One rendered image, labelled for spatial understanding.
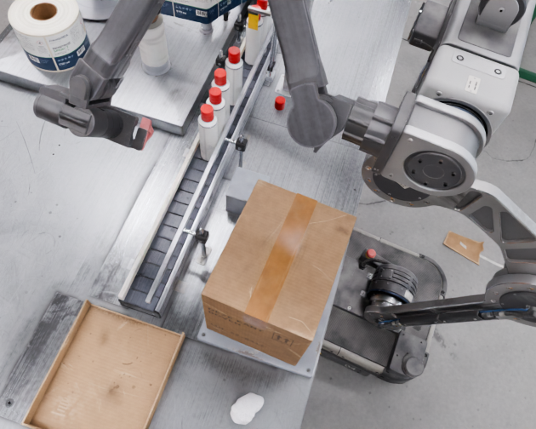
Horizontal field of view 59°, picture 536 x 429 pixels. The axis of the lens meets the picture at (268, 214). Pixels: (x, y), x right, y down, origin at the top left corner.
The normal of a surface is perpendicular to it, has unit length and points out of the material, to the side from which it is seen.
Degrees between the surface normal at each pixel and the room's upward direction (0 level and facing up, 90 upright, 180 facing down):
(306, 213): 0
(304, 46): 47
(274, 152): 0
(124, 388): 0
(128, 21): 52
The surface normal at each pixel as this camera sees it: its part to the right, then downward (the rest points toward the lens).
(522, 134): 0.07, -0.47
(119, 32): -0.22, 0.36
